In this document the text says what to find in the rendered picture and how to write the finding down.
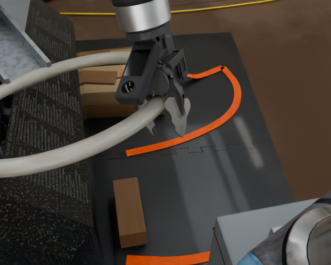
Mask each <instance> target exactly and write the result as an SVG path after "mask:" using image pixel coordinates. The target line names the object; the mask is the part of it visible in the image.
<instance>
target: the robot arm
mask: <svg viewBox="0 0 331 265"><path fill-rule="evenodd" d="M111 1H112V4H113V7H114V10H115V14H116V18H117V22H118V25H119V29H120V30H121V31H122V32H125V33H126V34H127V39H128V40H130V41H138V42H134V44H133V47H132V50H131V52H130V55H129V58H128V61H127V63H126V66H125V69H124V71H123V74H122V76H121V80H120V82H119V85H118V88H117V91H116V93H115V99H116V100H117V101H118V102H119V103H120V104H122V105H134V107H135V109H136V111H138V110H139V109H140V108H141V107H143V106H144V105H145V104H146V103H147V102H148V101H149V100H150V99H151V98H152V97H153V95H152V94H154V95H160V96H161V97H164V96H165V95H166V93H168V98H167V100H166V101H165V102H164V106H165V108H166V110H167V111H168V112H169V113H170V114H171V117H172V122H173V124H174V125H175V132H176V133H177V134H178V135H179V136H180V137H181V138H182V137H184V135H185V132H186V128H187V115H188V113H189V110H190V107H191V105H190V101H189V100H188V99H187V98H184V90H183V88H182V86H181V85H180V84H179V83H178V82H179V81H180V78H182V80H184V79H185V78H186V77H187V75H188V71H187V66H186V62H185V56H184V51H183V49H175V48H174V44H173V39H172V34H171V29H170V24H169V20H170V19H171V17H172V16H171V11H170V6H169V1H168V0H111ZM176 52H177V53H176ZM182 58H183V63H184V69H185V71H184V72H183V71H182V66H181V61H180V60H181V59H182ZM237 265H331V190H330V191H329V192H327V193H326V194H324V195H323V196H322V197H320V198H319V199H318V200H316V201H315V202H314V203H313V204H312V205H310V206H309V207H307V208H306V209H305V210H303V211H302V212H301V213H299V214H298V215H297V216H296V217H294V218H293V219H292V220H290V221H289V222H288V223H286V224H285V225H283V226H282V227H281V228H279V229H278V230H277V231H276V232H274V233H273V234H272V235H270V236H269V237H268V238H266V239H265V240H264V241H262V242H261V243H260V244H258V245H257V246H256V247H255V248H253V249H252V250H251V251H248V252H247V253H246V255H245V256H244V257H243V258H242V259H241V260H240V261H239V262H238V263H237Z"/></svg>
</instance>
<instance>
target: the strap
mask: <svg viewBox="0 0 331 265"><path fill-rule="evenodd" d="M219 71H223V72H224V73H225V75H226V76H227V77H228V79H229V80H230V81H231V83H232V85H233V88H234V99H233V103H232V105H231V107H230V109H229V110H228V111H227V112H226V113H225V114H224V115H223V116H221V117H220V118H219V119H217V120H216V121H214V122H212V123H210V124H209V125H207V126H205V127H202V128H200V129H198V130H196V131H193V132H191V133H189V134H186V135H184V137H182V138H181V137H178V138H175V139H171V140H168V141H164V142H160V143H157V144H153V145H148V146H143V147H139V148H134V149H129V150H126V154H127V157H129V156H133V155H138V154H142V153H145V152H150V151H155V150H159V149H163V148H168V147H171V146H174V145H177V144H180V143H183V142H186V141H188V140H191V139H193V138H196V137H198V136H201V135H203V134H205V133H207V132H209V131H211V130H213V129H215V128H217V127H218V126H220V125H222V124H223V123H225V122H226V121H227V120H229V119H230V118H231V117H232V116H233V115H234V114H235V112H236V111H237V109H238V107H239V105H240V102H241V88H240V84H239V82H238V81H237V79H236V78H235V77H234V75H233V74H232V73H231V72H230V71H229V70H228V68H227V67H226V66H224V67H222V66H221V65H220V66H218V67H216V68H213V69H210V70H208V71H206V72H203V73H200V74H188V75H187V77H191V78H203V77H206V76H210V75H212V74H214V73H217V72H219ZM209 256H210V251H207V252H203V253H197V254H190V255H186V256H173V257H156V256H133V255H127V261H126V265H191V264H197V263H203V262H208V261H209Z"/></svg>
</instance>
